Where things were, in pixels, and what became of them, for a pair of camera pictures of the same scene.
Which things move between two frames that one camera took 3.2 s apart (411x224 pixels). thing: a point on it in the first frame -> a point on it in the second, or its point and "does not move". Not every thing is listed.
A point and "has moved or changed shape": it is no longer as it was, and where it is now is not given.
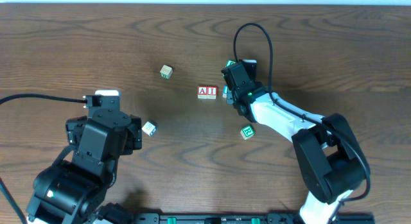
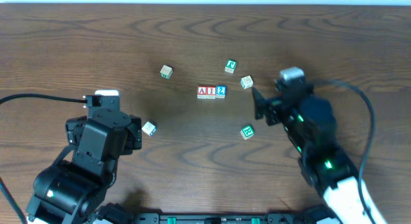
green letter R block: [247, 132] does not move
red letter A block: [202, 92] does not move
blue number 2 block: [225, 91] has moved or changed shape
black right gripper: [229, 97] -> [271, 110]
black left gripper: [136, 131] does not move
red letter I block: [212, 92] does not move
